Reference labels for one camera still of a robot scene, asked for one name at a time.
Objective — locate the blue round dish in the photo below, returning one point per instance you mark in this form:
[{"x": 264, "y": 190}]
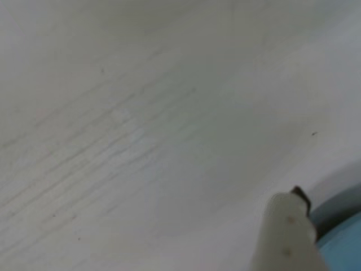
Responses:
[{"x": 344, "y": 242}]

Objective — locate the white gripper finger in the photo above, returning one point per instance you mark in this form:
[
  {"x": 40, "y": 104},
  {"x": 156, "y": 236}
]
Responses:
[{"x": 287, "y": 242}]

